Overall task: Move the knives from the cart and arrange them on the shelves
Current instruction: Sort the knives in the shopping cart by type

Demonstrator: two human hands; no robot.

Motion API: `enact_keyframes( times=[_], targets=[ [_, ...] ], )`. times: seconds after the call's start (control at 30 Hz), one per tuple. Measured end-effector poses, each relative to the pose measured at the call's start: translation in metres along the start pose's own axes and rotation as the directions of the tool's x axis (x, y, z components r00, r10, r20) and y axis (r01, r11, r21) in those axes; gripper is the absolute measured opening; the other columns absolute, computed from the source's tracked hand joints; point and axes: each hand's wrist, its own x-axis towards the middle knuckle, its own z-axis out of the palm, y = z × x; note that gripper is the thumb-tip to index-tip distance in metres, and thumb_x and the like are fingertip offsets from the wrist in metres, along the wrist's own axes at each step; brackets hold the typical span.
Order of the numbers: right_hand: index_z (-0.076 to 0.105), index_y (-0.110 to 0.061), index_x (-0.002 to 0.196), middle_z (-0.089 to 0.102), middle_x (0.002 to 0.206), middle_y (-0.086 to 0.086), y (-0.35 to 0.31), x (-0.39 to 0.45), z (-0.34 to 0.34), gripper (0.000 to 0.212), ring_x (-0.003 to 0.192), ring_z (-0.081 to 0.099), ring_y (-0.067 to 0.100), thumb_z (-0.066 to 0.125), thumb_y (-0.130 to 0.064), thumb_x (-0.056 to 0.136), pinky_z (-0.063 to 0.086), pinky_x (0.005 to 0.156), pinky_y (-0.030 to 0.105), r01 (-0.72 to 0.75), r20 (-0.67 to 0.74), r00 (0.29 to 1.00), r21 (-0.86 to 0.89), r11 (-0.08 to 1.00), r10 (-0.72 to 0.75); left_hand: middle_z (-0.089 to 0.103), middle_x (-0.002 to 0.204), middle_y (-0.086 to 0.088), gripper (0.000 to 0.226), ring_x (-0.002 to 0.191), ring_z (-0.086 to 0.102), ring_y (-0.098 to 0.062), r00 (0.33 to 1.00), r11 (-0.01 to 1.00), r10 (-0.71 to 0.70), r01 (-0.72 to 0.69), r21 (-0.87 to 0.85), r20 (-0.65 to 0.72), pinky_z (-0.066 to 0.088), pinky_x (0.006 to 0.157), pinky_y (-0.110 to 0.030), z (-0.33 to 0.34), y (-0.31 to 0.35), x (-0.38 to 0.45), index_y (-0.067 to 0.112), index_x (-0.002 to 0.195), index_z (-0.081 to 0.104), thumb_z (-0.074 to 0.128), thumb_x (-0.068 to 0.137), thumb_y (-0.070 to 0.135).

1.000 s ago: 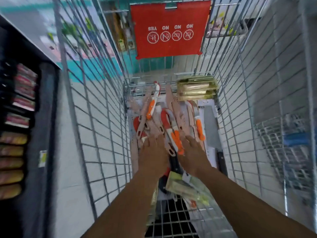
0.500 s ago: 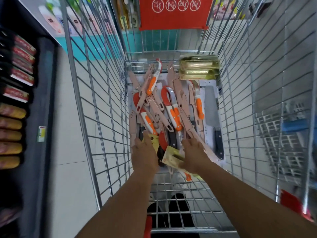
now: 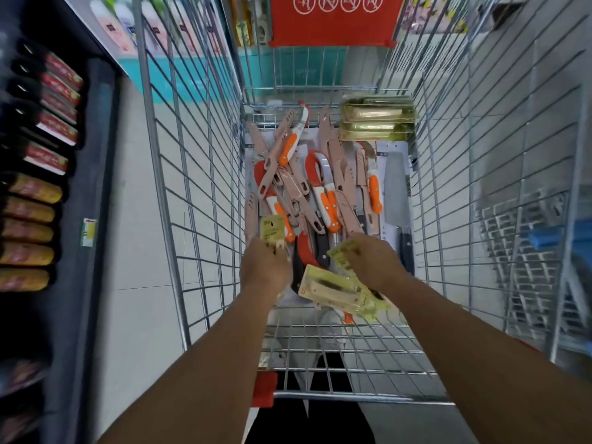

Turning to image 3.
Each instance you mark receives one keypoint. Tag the row of white pink packets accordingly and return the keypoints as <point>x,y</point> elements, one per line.
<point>115,27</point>

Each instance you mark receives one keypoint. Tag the red label black packet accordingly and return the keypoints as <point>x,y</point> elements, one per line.
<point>58,108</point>
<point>60,89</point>
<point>58,128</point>
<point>45,158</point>
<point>64,71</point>

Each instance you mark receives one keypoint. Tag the person's right hand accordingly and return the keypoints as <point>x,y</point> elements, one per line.
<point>377,263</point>

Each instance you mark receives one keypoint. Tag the red cart sign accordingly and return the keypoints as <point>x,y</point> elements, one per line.
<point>333,25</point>

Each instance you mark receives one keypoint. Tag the teal store shelf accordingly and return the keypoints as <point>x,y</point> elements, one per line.
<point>152,80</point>

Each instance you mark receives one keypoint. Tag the yellow printed card packet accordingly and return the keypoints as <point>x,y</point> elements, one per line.
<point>341,254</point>

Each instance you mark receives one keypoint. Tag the red black folding knife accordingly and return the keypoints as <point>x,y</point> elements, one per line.
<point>306,252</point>

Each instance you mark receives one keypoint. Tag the small yellow carded packet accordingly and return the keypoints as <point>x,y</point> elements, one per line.
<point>272,227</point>

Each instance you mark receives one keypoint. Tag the yellow carded knife pack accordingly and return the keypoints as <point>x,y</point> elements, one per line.
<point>326,289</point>

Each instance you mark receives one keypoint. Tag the white orange folding knife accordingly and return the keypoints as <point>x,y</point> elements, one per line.
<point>279,212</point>
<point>374,191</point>
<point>291,143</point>
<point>326,198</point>

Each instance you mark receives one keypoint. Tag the gold boxed pack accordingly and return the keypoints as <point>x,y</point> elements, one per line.
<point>374,131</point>
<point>377,110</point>

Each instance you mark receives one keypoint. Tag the yellow label black packet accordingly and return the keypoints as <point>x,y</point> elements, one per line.
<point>27,230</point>
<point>27,254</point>
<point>37,188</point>
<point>28,209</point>
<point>23,279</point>

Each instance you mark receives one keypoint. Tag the shelf price label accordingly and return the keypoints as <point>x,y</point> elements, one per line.
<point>89,232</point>

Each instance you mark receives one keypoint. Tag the cleaver on white card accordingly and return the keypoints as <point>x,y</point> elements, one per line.
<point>395,189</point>

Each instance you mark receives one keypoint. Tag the person's black trousers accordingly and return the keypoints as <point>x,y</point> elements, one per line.
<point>296,420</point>

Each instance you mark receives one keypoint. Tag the person's left forearm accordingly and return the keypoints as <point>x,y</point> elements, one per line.
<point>208,365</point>

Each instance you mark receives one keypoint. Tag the pile of pink sheathed knives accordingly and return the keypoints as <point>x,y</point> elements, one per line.
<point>296,189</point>

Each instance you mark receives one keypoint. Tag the person's right forearm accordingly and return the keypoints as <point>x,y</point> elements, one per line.
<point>485,365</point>

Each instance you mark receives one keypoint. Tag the person's left hand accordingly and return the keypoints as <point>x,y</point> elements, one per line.
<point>264,269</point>

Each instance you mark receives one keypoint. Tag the black store shelf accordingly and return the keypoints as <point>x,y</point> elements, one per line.
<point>88,147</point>

